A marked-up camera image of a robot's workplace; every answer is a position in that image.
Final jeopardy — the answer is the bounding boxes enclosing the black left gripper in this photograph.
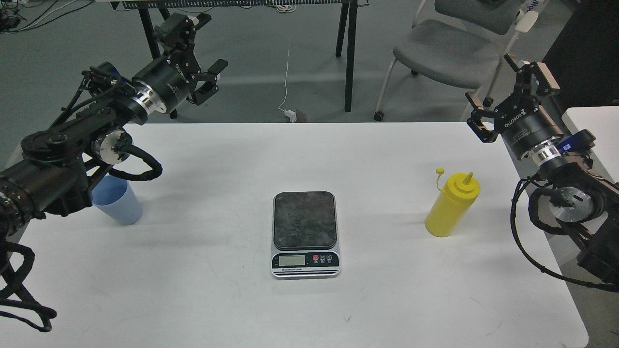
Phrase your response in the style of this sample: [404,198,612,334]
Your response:
[132,13,229,115]

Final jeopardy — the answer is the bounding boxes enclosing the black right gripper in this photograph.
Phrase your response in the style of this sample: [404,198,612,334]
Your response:
[466,54,564,160]

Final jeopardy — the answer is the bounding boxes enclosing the yellow squeeze bottle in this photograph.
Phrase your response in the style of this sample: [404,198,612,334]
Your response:
[425,168,481,237]

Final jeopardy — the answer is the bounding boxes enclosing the blue ribbed plastic cup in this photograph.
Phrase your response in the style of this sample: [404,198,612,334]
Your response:
[91,175,142,225]

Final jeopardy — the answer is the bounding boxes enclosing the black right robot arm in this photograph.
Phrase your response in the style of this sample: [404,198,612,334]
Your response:
[466,54,619,292]

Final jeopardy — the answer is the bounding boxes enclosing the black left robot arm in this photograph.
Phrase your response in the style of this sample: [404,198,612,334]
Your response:
[0,13,228,333]

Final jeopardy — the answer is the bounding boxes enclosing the digital kitchen scale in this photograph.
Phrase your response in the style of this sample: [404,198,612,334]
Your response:
[270,191,342,279]

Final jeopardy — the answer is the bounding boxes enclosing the grey office chair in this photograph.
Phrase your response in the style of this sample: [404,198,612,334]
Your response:
[373,0,539,121]

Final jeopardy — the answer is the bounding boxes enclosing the black cabinet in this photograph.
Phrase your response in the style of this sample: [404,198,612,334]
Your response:
[543,0,619,112]

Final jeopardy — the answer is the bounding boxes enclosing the white side table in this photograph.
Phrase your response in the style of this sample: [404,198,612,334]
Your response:
[562,106,619,183]

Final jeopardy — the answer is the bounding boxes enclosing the black-legged background table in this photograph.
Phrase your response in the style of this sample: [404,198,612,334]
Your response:
[111,0,362,113]

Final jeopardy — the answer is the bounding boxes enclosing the white cable with adapter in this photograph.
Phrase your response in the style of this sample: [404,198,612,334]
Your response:
[279,48,309,123]

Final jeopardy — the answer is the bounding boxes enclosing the floor cables top left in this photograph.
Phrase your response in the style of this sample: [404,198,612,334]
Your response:
[0,0,92,34]

